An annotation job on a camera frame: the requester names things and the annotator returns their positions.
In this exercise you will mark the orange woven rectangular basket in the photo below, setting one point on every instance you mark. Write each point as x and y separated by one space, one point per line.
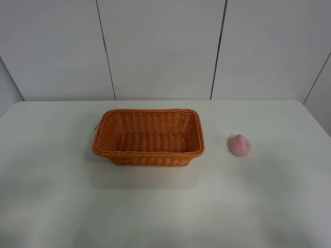
170 137

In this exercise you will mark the pink peach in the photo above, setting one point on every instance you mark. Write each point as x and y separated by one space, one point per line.
239 146

